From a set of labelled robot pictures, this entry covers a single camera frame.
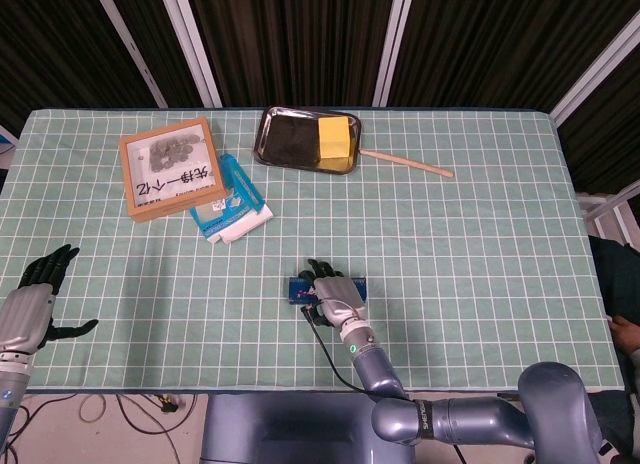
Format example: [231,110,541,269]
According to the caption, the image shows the white metal frame post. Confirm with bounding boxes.
[578,181,640,238]
[91,0,169,108]
[373,0,417,108]
[549,22,640,128]
[157,0,224,108]

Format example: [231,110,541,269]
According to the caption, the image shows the light wooden stick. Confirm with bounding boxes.
[360,148,455,179]

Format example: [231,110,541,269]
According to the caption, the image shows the person in dark clothing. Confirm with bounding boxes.
[587,236,640,435]

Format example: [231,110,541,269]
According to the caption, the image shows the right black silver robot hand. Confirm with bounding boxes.
[298,258,369,335]

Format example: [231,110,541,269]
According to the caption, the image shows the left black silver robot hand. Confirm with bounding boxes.
[0,244,100,355]

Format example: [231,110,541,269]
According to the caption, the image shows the blue white paper packet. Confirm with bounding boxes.
[188,152,275,245]

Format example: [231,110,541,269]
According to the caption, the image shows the blue folding glasses case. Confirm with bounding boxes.
[288,276,369,306]

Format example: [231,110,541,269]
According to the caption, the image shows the blue-grey robot torso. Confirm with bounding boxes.
[199,392,417,464]

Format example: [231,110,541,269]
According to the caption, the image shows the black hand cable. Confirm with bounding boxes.
[301,303,419,403]

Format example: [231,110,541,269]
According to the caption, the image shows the black curtain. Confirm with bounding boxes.
[0,0,640,195]

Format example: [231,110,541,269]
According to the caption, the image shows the yellow sponge block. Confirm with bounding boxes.
[317,116,351,160]

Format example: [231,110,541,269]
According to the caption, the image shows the green white checked tablecloth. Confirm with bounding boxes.
[0,108,626,393]

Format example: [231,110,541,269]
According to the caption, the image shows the black metal tray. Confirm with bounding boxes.
[252,105,363,175]

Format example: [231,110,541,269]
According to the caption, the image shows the black floor cables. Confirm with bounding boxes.
[9,392,201,464]

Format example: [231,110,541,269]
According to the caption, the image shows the wooden framed glass-top box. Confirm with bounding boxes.
[118,118,227,224]

